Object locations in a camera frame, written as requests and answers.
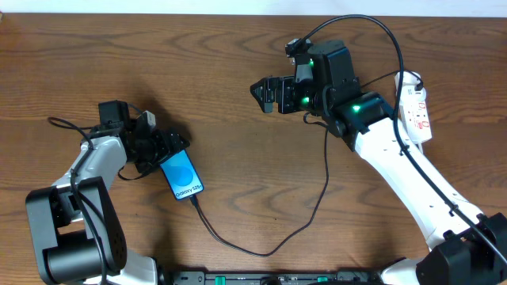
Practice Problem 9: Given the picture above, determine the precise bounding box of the black USB charging cable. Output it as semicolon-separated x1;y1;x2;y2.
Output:
189;70;425;258

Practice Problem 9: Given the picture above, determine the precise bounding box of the blue Galaxy smartphone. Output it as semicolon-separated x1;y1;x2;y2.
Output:
160;150;204;200

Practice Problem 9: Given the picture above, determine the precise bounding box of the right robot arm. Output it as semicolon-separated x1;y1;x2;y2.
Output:
250;40;506;284

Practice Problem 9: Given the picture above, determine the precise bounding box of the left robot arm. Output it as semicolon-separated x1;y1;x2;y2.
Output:
25;101;189;284

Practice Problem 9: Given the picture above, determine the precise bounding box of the white USB charger plug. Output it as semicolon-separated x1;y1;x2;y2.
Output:
400;85;427;105

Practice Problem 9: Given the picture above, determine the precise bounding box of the white power strip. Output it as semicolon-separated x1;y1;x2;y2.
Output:
395;70;432;145

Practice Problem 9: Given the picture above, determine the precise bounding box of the black left camera cable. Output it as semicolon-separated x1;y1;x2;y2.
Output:
47;102;159;285

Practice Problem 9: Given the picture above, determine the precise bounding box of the black camera cable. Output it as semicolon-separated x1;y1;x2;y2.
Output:
47;102;159;285
285;14;507;266

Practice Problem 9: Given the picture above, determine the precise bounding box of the black right camera cable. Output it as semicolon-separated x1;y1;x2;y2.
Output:
285;14;507;266

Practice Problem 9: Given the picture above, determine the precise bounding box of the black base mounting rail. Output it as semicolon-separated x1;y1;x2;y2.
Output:
172;271;383;285

